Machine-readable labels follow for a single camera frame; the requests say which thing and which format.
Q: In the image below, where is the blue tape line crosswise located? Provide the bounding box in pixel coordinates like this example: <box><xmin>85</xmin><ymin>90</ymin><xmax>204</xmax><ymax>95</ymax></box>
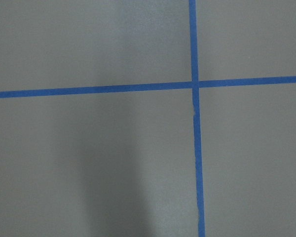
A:
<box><xmin>0</xmin><ymin>76</ymin><xmax>296</xmax><ymax>99</ymax></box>

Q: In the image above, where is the blue tape line lengthwise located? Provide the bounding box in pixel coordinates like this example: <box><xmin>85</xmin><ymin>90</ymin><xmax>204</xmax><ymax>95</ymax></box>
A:
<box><xmin>188</xmin><ymin>0</ymin><xmax>206</xmax><ymax>237</ymax></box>

